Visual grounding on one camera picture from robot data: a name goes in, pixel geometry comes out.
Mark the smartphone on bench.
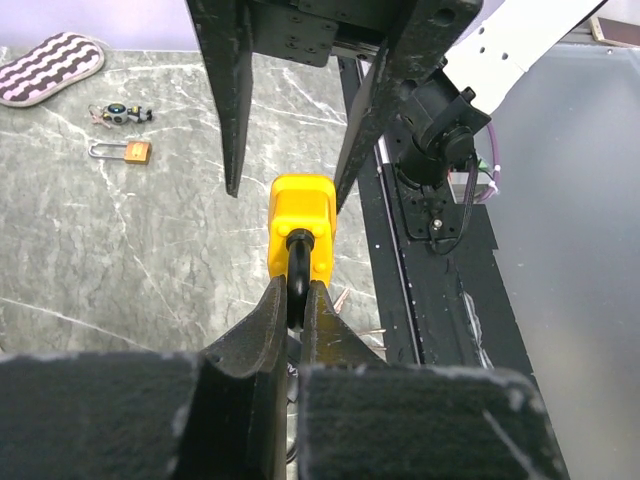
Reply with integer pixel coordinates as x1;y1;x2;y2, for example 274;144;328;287
589;16;640;48

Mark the small brass long-shackle padlock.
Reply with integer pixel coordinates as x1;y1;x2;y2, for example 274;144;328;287
88;141;152;165

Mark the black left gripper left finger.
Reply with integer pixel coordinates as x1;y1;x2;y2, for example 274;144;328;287
1;277;286;479

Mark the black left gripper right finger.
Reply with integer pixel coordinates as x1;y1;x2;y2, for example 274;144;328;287
298;281;568;479

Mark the yellow padlock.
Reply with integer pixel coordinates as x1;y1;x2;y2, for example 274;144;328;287
267;174;337;332

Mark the purple wavy sponge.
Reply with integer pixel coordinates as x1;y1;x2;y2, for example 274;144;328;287
1;32;105;108

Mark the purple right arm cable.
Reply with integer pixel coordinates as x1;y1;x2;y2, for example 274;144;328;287
459;122;504;206

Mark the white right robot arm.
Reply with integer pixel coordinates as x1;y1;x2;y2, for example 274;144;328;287
187;1;600;202

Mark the cartoon figure keychain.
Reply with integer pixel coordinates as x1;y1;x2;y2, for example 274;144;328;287
88;102;154;129

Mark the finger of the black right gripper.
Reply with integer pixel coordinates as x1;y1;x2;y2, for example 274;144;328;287
187;0;253;197
334;0;483;210

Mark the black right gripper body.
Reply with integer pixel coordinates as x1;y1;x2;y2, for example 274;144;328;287
248;0;415;66

